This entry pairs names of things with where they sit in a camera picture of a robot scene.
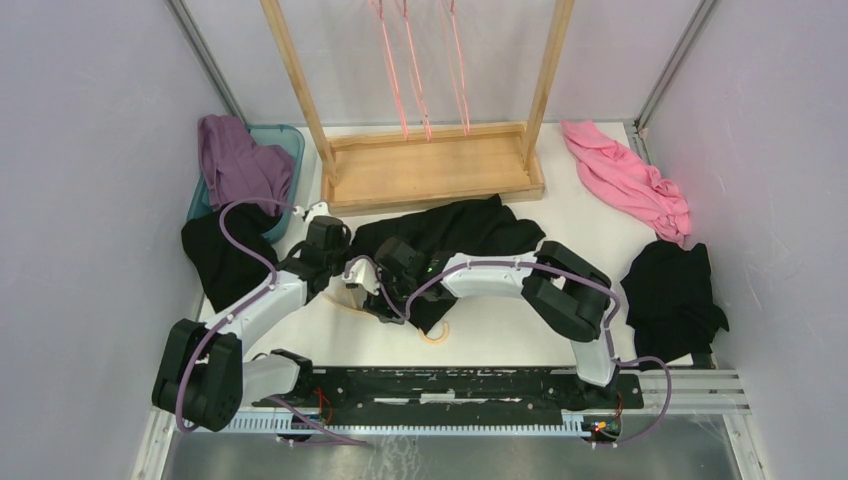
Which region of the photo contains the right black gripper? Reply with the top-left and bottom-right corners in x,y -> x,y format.
363,263 -> 417,326

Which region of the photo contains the black pleated skirt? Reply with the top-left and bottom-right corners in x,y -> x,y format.
351,193 -> 547,336

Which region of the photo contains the black garment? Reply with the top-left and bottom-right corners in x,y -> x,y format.
621,240 -> 730,362
181,204 -> 278,312

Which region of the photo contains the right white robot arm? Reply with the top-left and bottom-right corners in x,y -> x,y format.
343,237 -> 621,408

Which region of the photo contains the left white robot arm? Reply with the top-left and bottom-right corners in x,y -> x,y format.
151,215 -> 351,432

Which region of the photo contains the wooden hanger rack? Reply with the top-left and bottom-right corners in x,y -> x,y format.
261,1 -> 574,215

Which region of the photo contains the purple garment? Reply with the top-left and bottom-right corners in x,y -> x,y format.
197,115 -> 295,216

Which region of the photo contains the pink garment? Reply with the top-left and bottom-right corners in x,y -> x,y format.
560,121 -> 692,246

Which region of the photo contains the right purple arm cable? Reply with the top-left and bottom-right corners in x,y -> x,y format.
344,254 -> 674,446

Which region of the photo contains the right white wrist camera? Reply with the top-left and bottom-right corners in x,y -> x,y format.
342,255 -> 380,296

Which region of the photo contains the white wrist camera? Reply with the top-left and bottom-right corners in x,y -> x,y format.
293,201 -> 331,224
342,255 -> 380,296

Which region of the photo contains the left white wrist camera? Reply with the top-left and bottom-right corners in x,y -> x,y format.
293,201 -> 331,224

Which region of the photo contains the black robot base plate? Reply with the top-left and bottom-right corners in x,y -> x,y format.
282,367 -> 645,427

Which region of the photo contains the pink wire hanger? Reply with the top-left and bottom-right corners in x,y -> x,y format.
437,1 -> 471,136
368,1 -> 433,141

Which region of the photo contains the slotted grey cable duct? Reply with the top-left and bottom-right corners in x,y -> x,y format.
221,410 -> 590,438

